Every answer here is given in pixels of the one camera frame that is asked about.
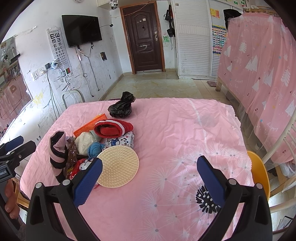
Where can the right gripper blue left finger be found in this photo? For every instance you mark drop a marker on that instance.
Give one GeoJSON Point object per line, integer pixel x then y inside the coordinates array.
{"type": "Point", "coordinates": [43, 222]}

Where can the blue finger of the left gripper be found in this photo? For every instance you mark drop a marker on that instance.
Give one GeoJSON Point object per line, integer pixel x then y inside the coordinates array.
{"type": "Point", "coordinates": [20, 150]}
{"type": "Point", "coordinates": [14, 142]}

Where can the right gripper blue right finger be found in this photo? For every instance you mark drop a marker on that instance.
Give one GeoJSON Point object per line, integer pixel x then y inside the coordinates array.
{"type": "Point", "coordinates": [255, 220]}

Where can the brown snack wrapper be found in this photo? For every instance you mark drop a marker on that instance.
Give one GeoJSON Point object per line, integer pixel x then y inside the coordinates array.
{"type": "Point", "coordinates": [72, 157]}

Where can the white paper ball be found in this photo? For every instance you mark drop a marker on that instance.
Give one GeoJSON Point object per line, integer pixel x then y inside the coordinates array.
{"type": "Point", "coordinates": [83, 142]}

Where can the red cartoon snack packet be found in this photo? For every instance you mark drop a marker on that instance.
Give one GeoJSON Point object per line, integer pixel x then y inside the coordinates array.
{"type": "Point", "coordinates": [81, 165]}

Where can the orange cardboard box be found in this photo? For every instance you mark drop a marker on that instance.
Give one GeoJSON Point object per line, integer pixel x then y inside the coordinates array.
{"type": "Point", "coordinates": [90, 125]}

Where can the blue yarn ball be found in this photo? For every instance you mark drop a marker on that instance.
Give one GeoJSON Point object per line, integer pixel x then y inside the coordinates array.
{"type": "Point", "coordinates": [95, 149]}

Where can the red knitted sock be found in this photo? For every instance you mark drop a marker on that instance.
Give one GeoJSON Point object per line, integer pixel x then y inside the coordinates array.
{"type": "Point", "coordinates": [112, 128]}

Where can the cream round silicone mat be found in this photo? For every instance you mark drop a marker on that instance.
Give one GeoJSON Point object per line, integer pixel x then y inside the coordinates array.
{"type": "Point", "coordinates": [120, 165]}

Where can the black plastic bag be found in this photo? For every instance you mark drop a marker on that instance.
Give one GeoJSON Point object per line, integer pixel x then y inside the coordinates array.
{"type": "Point", "coordinates": [122, 108]}

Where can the white blue cartoon pouch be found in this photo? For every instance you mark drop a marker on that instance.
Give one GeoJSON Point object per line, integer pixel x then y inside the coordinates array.
{"type": "Point", "coordinates": [125, 140]}

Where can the person's left hand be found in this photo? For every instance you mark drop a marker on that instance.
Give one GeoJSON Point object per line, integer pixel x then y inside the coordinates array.
{"type": "Point", "coordinates": [11, 205]}

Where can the yellow plastic chair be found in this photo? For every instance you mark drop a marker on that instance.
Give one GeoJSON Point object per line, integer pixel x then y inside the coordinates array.
{"type": "Point", "coordinates": [259, 172]}

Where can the pink bed sheet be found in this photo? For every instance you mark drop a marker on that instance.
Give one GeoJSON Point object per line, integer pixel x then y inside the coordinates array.
{"type": "Point", "coordinates": [167, 200]}

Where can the white slatted chair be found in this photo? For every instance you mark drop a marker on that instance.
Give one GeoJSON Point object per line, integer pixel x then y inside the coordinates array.
{"type": "Point", "coordinates": [282, 152]}

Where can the eye chart poster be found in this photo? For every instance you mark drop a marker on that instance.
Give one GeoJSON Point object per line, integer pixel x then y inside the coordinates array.
{"type": "Point", "coordinates": [58, 48]}

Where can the small doormat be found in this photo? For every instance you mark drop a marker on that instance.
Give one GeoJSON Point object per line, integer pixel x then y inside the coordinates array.
{"type": "Point", "coordinates": [212, 83]}

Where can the pink tree pattern curtain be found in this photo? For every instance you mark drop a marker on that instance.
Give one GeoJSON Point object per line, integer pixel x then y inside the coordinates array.
{"type": "Point", "coordinates": [257, 65]}

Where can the dark brown door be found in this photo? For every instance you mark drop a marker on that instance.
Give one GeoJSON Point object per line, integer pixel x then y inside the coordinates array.
{"type": "Point", "coordinates": [142, 31]}

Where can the black hanging bags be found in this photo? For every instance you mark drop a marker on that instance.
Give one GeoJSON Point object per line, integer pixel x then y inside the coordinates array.
{"type": "Point", "coordinates": [169, 18]}

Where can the white louvered wardrobe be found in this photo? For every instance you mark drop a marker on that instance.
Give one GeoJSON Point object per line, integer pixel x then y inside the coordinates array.
{"type": "Point", "coordinates": [194, 38]}

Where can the wall mirror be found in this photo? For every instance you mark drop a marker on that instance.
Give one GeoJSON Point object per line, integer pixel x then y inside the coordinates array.
{"type": "Point", "coordinates": [14, 92]}

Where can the white metal chair frame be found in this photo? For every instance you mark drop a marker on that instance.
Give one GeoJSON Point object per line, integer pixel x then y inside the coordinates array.
{"type": "Point", "coordinates": [71, 97]}

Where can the black wall television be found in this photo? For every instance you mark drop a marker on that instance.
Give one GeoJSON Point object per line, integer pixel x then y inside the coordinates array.
{"type": "Point", "coordinates": [80, 29]}

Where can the white security camera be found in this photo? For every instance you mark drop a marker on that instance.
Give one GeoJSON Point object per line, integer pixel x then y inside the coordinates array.
{"type": "Point", "coordinates": [113, 4]}

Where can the colourful wall chart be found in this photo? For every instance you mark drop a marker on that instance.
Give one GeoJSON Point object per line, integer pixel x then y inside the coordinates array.
{"type": "Point", "coordinates": [219, 36]}

